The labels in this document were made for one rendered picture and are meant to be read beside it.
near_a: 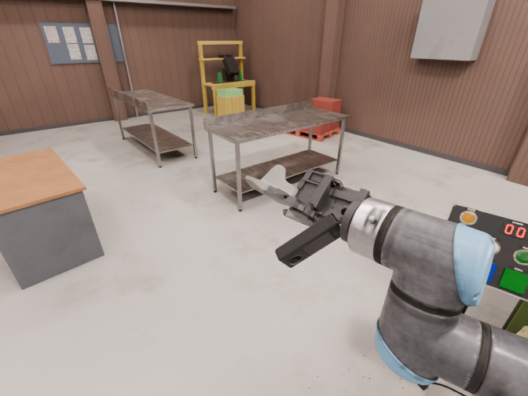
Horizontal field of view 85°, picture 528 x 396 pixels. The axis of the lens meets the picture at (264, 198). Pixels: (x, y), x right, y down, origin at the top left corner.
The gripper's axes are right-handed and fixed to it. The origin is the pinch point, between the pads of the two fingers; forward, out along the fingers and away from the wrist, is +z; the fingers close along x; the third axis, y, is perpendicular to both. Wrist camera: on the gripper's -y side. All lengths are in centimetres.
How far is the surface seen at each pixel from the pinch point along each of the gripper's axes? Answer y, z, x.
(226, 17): 498, 711, -279
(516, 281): 28, -43, -97
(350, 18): 454, 306, -299
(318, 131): 247, 297, -376
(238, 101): 280, 553, -354
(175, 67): 293, 738, -255
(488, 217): 46, -28, -90
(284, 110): 176, 246, -220
